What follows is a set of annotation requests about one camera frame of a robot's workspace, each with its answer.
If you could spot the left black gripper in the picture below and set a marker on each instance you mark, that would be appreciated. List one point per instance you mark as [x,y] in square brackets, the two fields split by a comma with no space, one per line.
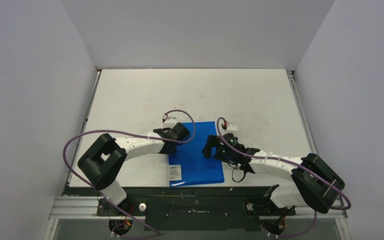
[174,152]

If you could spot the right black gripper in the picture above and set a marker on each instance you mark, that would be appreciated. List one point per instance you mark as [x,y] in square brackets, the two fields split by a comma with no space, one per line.
[210,146]

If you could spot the blue plastic folder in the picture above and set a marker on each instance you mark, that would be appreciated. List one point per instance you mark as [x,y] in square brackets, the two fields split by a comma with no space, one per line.
[189,167]

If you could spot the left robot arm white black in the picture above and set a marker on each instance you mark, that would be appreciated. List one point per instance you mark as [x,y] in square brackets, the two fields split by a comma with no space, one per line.
[103,160]

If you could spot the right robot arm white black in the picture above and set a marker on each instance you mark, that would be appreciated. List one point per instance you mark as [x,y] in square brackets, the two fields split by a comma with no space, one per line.
[312,182]

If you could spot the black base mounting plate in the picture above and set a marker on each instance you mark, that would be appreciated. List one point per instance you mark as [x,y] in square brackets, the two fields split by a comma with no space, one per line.
[202,208]

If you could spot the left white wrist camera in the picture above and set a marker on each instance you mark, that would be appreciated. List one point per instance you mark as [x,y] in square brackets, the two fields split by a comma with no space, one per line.
[168,121]

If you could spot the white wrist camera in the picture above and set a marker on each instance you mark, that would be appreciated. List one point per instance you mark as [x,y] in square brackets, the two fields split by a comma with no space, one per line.
[168,121]
[229,127]

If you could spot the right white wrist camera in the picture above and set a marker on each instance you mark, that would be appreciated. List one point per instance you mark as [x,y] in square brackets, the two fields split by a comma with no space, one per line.
[229,127]

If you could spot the aluminium frame rail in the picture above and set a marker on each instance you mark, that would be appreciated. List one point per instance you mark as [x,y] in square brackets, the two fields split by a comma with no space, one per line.
[129,102]

